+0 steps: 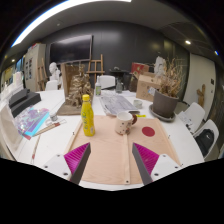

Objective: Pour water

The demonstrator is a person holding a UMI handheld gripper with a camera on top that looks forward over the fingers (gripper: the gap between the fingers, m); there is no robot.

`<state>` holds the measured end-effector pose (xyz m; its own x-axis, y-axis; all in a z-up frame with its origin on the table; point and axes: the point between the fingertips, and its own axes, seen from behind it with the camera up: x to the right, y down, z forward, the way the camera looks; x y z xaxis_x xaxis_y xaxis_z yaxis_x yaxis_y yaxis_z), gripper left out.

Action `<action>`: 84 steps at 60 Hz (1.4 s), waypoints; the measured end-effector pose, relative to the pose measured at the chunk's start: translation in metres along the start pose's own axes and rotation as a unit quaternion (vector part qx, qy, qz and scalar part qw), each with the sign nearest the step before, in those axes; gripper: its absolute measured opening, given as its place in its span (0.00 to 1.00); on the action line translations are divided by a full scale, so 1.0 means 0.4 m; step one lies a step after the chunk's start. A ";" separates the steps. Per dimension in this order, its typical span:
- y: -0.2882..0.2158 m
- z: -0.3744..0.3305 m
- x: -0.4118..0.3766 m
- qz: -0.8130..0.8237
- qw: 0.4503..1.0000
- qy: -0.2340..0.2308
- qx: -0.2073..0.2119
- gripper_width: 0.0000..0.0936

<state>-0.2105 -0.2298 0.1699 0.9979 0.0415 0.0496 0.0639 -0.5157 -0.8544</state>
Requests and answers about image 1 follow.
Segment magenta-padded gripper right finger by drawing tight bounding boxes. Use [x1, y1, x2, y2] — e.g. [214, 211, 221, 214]
[131, 142, 183, 186]

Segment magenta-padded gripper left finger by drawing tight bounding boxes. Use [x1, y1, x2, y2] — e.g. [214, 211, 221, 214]
[41, 142, 92, 185]

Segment yellow drink bottle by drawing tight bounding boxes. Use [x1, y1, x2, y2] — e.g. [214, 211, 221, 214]
[80, 94, 96, 137]

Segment flat round red coaster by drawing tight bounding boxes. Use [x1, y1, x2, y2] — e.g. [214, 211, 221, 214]
[141, 126, 156, 138]

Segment beige fabric table mat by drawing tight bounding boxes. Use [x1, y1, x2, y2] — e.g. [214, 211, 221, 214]
[63, 114, 183, 185]

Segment grey plant saucer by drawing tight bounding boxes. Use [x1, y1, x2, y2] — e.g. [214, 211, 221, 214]
[148, 103, 177, 123]

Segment small grey jar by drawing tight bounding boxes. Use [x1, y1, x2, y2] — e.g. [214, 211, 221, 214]
[49, 111, 59, 122]

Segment white paper sheets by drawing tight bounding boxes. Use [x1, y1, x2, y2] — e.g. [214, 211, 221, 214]
[178, 111, 194, 131]

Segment black backpack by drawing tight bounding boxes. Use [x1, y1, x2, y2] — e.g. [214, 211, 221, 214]
[195, 128, 215, 158]

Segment colourful holographic book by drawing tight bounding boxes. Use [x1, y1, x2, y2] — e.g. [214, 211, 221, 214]
[14, 106, 50, 139]

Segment dried plant in grey pot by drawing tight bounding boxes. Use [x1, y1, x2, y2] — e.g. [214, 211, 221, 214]
[152, 58, 184, 118]

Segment white plastic chair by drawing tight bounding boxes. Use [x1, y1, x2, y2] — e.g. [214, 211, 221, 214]
[193, 118, 220, 159]
[183, 101, 206, 134]
[44, 79, 59, 92]
[99, 75, 116, 90]

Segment grey printed newspaper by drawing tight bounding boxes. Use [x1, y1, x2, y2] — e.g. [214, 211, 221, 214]
[99, 94, 141, 117]

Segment white plastic tray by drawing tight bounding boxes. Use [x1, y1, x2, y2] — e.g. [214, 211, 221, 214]
[0, 99, 24, 158]

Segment golden sculpture on wooden base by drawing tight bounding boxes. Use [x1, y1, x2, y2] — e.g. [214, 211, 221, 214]
[56, 63, 94, 117]

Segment black flat box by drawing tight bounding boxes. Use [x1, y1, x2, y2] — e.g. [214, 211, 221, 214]
[8, 88, 31, 108]
[11, 92, 43, 118]

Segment cardboard box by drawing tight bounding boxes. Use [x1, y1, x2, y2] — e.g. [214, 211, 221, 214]
[135, 72, 163, 103]

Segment small white green-labelled bottle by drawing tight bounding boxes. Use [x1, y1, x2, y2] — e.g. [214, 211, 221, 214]
[94, 75, 102, 97]

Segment grey spray bottle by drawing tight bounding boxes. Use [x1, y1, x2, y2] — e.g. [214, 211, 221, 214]
[115, 77, 124, 94]

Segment wooden figure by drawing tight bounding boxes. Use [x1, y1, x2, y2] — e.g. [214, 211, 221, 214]
[196, 83, 207, 108]

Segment wooden easel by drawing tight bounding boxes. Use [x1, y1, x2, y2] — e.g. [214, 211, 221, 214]
[85, 54, 106, 84]

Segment white plaster bust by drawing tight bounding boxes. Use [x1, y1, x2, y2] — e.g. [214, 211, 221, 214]
[48, 61, 63, 83]

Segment white plaster figure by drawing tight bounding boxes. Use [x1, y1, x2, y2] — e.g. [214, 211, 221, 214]
[153, 54, 167, 78]

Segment round ceiling spotlights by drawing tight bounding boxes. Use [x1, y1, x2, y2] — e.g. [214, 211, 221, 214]
[184, 39, 220, 56]

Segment long ceiling light strip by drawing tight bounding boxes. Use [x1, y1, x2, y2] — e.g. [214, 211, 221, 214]
[11, 0, 133, 48]

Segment wooden handled paint brush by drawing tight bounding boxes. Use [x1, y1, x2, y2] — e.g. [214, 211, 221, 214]
[33, 119, 68, 137]

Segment black wall screen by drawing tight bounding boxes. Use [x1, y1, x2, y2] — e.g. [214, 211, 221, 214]
[49, 34, 94, 65]

